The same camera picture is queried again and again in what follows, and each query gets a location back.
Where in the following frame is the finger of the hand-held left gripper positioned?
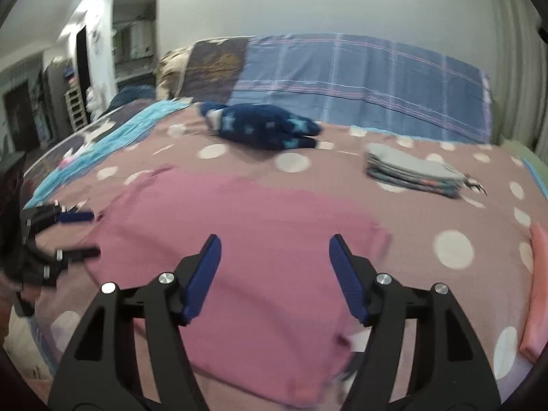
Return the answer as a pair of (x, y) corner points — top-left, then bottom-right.
(23, 202), (96, 240)
(26, 246), (101, 288)

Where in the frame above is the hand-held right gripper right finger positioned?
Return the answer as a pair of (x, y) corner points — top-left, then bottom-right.
(328, 234), (501, 411)

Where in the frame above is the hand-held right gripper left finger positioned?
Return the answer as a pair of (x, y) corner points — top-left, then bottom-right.
(48, 234), (222, 411)

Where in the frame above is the pink long-sleeved shirt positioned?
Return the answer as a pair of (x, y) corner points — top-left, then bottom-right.
(83, 165), (392, 407)

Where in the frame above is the stack of folded clothes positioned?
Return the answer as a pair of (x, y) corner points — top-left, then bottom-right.
(366, 142), (486, 200)

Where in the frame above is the beige clothes pile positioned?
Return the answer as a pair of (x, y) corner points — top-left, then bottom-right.
(155, 49), (191, 100)

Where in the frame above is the light blue sheet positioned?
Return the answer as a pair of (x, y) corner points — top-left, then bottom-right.
(23, 99), (191, 210)

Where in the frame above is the dotted pink-brown blanket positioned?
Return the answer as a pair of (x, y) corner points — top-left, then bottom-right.
(9, 98), (548, 411)

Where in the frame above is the white shelf rack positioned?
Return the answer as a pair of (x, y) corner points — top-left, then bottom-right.
(64, 81), (88, 131)

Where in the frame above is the navy star-print fleece garment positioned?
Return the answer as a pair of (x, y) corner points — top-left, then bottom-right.
(198, 102), (323, 151)

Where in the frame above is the salmon folded cloth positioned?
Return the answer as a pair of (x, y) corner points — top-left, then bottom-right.
(519, 221), (548, 362)

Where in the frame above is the dark tree-print pillow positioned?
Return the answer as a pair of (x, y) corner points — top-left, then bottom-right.
(180, 38), (253, 104)

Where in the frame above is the blue plaid pillow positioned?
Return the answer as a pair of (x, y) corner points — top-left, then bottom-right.
(231, 33), (492, 144)

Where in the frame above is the grey pleated curtain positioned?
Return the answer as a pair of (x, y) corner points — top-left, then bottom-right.
(492, 0), (548, 155)

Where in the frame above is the wall mirror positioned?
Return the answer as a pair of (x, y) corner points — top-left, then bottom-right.
(113, 21), (155, 58)

